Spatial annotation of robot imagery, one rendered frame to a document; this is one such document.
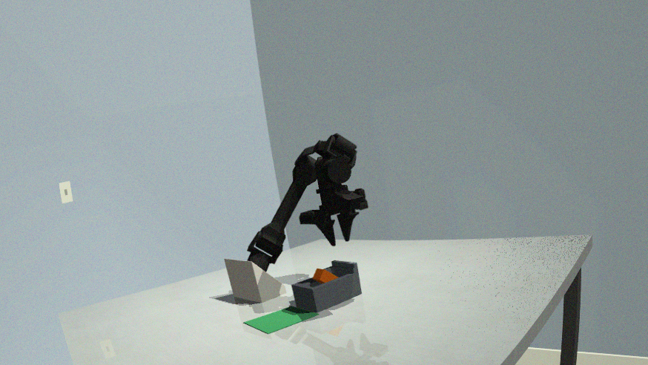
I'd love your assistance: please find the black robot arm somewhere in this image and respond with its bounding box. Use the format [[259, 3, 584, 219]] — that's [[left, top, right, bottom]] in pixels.
[[247, 134, 366, 272]]

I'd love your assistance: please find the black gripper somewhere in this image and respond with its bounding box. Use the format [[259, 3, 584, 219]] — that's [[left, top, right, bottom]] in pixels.
[[299, 183, 359, 246]]

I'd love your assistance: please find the orange l-shaped part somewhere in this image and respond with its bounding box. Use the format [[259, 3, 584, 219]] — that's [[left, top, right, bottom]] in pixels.
[[313, 269, 338, 284]]

